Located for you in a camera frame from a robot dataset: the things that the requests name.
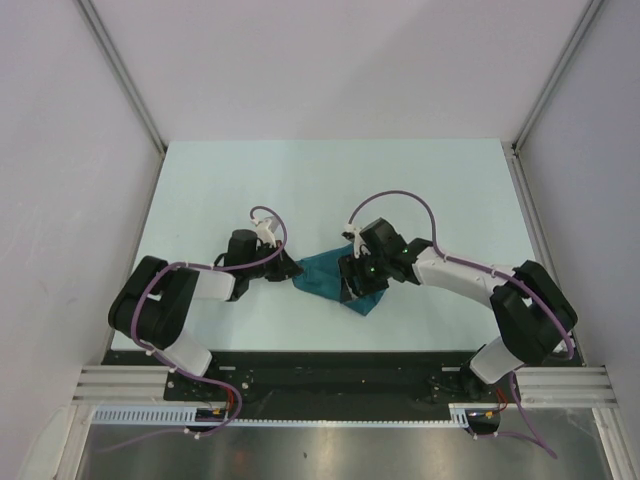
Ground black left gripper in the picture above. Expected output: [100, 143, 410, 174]
[244, 240, 302, 282]

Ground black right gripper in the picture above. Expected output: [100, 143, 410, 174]
[337, 249, 391, 304]

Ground teal cloth napkin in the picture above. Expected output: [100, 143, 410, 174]
[292, 244, 385, 316]

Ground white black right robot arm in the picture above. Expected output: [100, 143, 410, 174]
[338, 218, 578, 401]

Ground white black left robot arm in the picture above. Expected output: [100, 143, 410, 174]
[108, 229, 303, 400]

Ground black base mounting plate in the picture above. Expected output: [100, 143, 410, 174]
[101, 349, 586, 407]

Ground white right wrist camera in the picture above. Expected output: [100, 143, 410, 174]
[342, 223, 371, 259]

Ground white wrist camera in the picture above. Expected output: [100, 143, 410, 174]
[251, 216, 280, 248]
[342, 223, 371, 259]

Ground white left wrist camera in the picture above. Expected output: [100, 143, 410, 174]
[251, 216, 280, 248]

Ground right aluminium corner post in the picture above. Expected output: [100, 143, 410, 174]
[512, 0, 604, 151]

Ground aluminium corner post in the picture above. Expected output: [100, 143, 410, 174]
[73, 0, 168, 159]
[512, 0, 604, 151]

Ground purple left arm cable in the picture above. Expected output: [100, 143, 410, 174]
[94, 204, 287, 453]

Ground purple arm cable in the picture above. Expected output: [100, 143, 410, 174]
[346, 189, 576, 459]
[94, 204, 287, 453]

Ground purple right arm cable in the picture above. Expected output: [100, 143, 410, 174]
[346, 189, 576, 459]

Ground white slotted cable duct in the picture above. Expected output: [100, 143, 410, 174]
[92, 403, 471, 427]

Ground aluminium frame rail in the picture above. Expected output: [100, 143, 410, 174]
[502, 142, 639, 479]

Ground left aluminium corner post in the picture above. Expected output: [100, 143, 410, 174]
[73, 0, 168, 159]

